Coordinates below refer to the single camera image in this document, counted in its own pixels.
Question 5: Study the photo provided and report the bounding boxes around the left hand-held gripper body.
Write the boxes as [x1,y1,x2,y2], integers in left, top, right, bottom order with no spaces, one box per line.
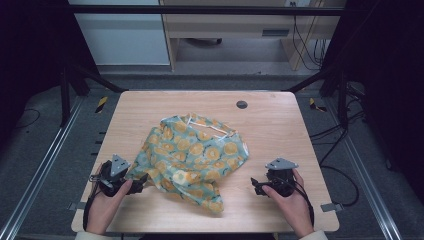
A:
[98,153,133,198]

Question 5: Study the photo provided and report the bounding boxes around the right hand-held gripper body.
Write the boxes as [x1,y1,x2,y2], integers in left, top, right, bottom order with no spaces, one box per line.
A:
[265,157,299,198]

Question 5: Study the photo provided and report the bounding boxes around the teal orange-print fabric bag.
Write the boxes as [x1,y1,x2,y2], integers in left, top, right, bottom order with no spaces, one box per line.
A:
[125,113,250,214]

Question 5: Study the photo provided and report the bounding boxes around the person's right hand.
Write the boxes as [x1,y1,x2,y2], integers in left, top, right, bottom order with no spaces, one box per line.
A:
[262,169,315,238]

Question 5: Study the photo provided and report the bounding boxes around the person's left hand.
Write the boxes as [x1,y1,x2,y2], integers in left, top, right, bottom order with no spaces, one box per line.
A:
[87,163,134,235]

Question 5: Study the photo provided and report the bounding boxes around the yellow black striped tape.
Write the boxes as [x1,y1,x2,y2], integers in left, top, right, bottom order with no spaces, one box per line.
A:
[308,97,328,113]
[95,95,109,114]

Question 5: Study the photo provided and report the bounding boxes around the white cabinet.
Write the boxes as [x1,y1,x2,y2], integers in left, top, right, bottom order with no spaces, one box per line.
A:
[68,0,171,67]

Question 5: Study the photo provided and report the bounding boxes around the light wooden desk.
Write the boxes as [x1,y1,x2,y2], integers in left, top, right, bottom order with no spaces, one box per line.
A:
[159,0,348,72]

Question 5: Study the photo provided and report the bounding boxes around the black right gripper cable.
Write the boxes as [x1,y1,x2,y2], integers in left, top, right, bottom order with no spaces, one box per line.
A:
[281,178,316,228]

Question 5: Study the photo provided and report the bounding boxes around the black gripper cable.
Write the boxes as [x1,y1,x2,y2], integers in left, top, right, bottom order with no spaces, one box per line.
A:
[82,173,103,232]
[281,178,316,228]

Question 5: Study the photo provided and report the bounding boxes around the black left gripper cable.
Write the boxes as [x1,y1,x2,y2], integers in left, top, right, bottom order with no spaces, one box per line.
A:
[82,173,103,232]

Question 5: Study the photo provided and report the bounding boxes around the black floor cables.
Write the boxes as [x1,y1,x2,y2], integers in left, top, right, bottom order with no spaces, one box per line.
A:
[309,109,366,208]

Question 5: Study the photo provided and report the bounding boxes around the aluminium floor rail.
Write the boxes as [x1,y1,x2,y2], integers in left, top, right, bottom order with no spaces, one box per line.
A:
[0,96,86,240]
[324,99,404,240]

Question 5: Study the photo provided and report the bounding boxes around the black frame strut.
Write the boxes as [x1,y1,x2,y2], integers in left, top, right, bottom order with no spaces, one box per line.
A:
[286,66,350,129]
[59,64,128,128]

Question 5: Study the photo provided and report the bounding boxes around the thin black floor cable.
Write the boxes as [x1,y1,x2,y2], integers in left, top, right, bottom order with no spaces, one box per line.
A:
[16,108,42,129]

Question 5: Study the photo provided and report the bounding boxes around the black hanging cables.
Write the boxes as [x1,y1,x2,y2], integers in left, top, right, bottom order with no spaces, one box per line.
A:
[290,1,329,71]

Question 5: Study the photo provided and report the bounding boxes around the black horizontal frame bar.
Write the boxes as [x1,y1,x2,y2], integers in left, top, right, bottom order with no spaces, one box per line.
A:
[68,4,348,17]

